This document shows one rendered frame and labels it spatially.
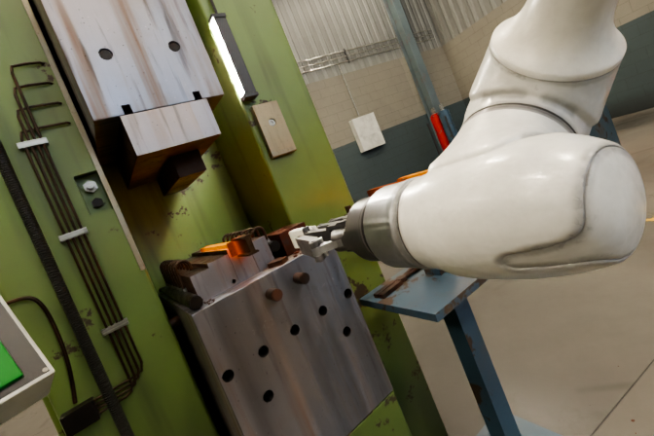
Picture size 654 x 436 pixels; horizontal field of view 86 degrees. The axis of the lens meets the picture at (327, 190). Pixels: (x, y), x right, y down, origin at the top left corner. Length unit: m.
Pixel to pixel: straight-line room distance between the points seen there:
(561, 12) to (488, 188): 0.15
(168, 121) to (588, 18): 0.79
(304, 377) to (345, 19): 8.49
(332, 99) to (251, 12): 6.71
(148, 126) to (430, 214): 0.73
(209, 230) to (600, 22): 1.24
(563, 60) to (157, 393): 1.00
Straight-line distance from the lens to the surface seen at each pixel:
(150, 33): 1.00
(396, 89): 8.92
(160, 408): 1.05
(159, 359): 1.02
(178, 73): 0.96
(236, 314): 0.83
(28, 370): 0.71
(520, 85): 0.34
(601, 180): 0.25
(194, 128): 0.91
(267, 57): 1.24
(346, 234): 0.40
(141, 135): 0.89
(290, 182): 1.12
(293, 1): 8.67
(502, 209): 0.25
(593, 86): 0.36
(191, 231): 1.35
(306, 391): 0.94
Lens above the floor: 1.08
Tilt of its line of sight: 3 degrees down
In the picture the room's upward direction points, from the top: 22 degrees counter-clockwise
